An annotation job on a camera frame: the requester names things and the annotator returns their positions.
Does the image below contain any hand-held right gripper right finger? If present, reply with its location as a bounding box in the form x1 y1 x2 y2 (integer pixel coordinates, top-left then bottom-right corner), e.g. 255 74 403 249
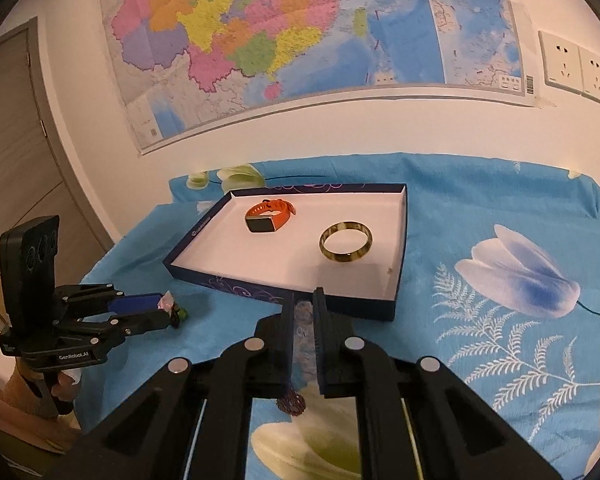
312 287 563 480

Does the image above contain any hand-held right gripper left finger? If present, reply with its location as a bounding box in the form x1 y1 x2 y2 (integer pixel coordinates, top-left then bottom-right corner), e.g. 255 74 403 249
45 292 296 480

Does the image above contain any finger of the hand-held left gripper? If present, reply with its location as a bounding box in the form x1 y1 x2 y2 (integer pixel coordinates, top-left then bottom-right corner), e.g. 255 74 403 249
72 309 175 348
55 284 164 317

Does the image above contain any clear bead bracelet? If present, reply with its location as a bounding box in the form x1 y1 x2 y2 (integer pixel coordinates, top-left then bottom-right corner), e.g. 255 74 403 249
293 300 317 386

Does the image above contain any dark red bead bracelet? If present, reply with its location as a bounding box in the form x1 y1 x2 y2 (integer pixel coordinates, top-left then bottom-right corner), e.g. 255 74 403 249
277 386 307 417

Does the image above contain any dark blue box tray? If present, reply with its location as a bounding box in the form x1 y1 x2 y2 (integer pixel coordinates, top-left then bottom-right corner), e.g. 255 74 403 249
162 183 409 322

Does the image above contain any person's left forearm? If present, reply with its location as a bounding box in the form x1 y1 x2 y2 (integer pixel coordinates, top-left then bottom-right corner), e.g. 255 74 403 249
0 360 81 433

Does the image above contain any person's left hand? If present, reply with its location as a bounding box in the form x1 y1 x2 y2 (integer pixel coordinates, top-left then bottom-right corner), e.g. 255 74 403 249
50 371 84 415

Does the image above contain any amber bangle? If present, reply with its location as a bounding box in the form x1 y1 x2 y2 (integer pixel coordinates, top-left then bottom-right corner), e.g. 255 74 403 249
319 220 374 264

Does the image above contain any grey wooden door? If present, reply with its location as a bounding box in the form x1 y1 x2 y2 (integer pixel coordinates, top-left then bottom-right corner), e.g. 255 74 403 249
0 16 115 286

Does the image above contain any orange smartwatch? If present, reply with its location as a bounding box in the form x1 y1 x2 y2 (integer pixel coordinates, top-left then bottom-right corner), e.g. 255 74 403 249
244 198 297 234

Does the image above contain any blue floral bed sheet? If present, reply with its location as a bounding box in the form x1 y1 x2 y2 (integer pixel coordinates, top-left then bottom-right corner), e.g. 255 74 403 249
77 151 600 480

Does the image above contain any colourful wall map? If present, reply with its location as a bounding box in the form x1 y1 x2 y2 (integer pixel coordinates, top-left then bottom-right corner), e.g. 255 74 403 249
100 0 545 157

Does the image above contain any white wall socket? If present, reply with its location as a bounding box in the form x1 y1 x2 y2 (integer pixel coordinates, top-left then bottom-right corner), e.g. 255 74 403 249
538 30 586 95
579 47 600 106

